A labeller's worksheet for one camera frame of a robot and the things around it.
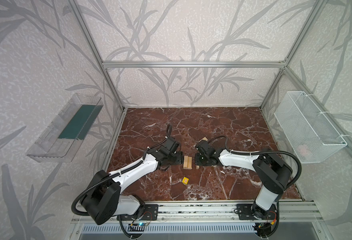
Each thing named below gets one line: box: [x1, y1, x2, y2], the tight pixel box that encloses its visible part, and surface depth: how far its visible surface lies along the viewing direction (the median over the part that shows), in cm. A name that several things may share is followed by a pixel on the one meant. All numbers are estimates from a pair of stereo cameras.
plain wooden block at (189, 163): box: [187, 156, 193, 170], surface depth 91 cm
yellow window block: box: [182, 176, 189, 185], surface depth 84 cm
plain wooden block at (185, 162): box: [183, 155, 189, 169], surface depth 90 cm
